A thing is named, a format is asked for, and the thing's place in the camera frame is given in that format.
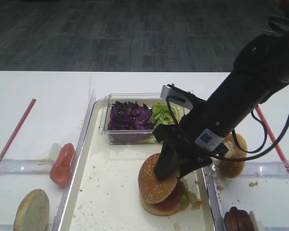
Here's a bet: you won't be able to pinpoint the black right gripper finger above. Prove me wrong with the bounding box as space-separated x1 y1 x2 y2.
178 161 207 179
155 141 180 180

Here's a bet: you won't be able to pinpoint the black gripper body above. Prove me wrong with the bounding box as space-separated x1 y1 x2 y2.
153 105 228 166

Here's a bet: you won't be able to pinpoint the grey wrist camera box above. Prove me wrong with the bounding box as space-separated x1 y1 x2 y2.
160 84 193 109

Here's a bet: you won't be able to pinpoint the red rod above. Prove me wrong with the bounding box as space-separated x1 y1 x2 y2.
0 99 36 163
256 106 289 174

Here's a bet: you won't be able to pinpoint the shredded purple cabbage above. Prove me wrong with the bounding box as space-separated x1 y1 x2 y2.
107 101 154 130

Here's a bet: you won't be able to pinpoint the left red rod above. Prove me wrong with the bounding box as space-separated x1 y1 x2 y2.
0 99 36 163

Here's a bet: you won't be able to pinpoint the sesame bun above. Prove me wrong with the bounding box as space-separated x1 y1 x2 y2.
138 153 180 204
217 133 247 179

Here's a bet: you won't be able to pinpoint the shredded green lettuce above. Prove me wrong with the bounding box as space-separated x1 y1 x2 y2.
149 103 181 128

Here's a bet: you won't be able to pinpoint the right upper clear track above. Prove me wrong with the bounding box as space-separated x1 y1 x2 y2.
239 161 289 179

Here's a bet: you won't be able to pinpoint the burger bottom bun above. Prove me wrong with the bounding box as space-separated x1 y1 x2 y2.
139 194 190 216

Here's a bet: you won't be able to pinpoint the white rectangular serving tray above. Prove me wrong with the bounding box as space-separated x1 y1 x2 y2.
54 100 214 231

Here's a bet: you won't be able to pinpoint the left clear vertical rail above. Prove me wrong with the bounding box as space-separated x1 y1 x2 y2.
51 90 96 231

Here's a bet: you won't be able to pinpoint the clear track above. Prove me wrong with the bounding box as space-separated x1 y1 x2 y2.
0 158 52 175
239 161 289 179

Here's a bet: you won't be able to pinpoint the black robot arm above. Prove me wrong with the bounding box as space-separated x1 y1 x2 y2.
153 33 289 180

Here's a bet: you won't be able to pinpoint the stack of dark sausage slices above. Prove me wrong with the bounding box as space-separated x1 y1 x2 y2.
223 206 255 231

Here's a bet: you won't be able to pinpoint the clear plastic salad container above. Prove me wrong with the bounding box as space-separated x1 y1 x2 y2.
99 93 174 144

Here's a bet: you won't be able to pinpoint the right red rod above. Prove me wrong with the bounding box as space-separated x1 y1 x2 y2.
256 106 289 174

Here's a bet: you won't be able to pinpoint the left upper clear track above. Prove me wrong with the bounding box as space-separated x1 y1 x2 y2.
0 158 52 175

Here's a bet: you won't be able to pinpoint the tomato slices on burger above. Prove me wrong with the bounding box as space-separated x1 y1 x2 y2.
154 181 184 211

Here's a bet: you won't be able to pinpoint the white pusher block right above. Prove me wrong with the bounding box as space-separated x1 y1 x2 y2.
249 211 265 231

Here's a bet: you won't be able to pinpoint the standing plain bun half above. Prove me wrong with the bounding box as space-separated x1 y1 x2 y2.
13 189 50 231

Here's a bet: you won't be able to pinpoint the standing tomato slices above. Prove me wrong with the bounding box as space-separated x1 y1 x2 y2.
50 143 75 187

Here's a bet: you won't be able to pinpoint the lettuce under burger patty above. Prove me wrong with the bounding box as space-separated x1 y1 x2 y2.
180 178 198 210

